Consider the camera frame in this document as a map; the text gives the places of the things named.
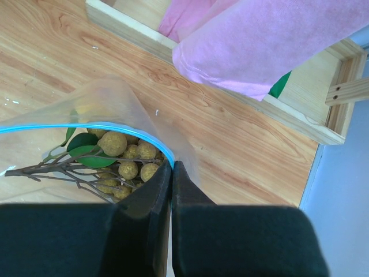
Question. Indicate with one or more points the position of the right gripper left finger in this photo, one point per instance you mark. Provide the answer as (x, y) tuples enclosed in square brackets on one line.
[(129, 238)]

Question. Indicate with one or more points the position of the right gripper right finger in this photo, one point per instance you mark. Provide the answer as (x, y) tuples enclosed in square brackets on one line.
[(239, 240)]

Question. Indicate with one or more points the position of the brown longan bunch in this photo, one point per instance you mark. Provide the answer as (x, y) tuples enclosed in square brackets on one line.
[(74, 165)]

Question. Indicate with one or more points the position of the clear zip top bag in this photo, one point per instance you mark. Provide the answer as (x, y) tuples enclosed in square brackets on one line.
[(107, 103)]

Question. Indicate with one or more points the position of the green cloth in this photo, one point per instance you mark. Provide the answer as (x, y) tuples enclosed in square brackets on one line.
[(278, 87)]

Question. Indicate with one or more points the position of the wooden clothes rack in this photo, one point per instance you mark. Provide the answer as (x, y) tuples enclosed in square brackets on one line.
[(306, 102)]

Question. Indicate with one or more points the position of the pink shirt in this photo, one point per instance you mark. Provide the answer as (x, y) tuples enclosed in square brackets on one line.
[(247, 46)]

